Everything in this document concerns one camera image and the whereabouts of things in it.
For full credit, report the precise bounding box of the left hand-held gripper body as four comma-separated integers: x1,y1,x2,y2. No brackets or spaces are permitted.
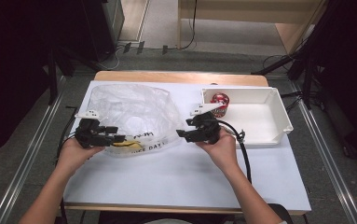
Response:
74,109,113,149

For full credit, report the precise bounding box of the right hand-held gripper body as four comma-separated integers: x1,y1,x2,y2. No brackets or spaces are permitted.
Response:
185,102,226,146

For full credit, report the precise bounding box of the red can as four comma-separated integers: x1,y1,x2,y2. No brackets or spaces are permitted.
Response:
210,91,231,119

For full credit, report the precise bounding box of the clear plastic bag yellow print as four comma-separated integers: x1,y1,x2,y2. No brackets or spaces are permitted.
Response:
85,82,185,159

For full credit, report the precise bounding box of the white plastic bin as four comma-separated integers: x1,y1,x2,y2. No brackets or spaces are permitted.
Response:
200,86,295,148

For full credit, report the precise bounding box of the person's left hand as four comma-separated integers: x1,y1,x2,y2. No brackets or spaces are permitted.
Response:
55,137,106,175

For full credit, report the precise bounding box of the person's right hand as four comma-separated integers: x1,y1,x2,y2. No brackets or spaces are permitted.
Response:
195,128,240,172

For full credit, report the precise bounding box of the wooden table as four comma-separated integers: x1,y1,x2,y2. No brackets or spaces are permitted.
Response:
62,70,312,217

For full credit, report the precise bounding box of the person's gray shirt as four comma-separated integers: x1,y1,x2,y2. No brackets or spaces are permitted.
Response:
140,217,197,224

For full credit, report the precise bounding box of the black cabinet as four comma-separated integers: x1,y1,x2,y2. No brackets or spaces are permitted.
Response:
82,0,126,63

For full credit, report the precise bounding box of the black chair seat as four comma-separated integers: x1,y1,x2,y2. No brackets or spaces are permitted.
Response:
268,203,295,224

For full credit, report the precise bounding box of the black tripod stand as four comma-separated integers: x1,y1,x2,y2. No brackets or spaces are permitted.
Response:
251,0,331,110

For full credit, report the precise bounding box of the light wooden shelf unit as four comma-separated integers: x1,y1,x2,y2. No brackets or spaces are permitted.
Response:
176,0,328,56

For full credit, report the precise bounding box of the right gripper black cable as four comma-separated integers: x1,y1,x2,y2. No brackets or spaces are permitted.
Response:
217,119,254,185

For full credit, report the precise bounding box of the metal floor rail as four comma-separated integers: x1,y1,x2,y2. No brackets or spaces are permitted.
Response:
0,76,67,224
292,79,357,224

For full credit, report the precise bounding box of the thin black hanging cable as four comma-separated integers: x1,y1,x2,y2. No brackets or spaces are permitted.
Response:
179,0,199,51

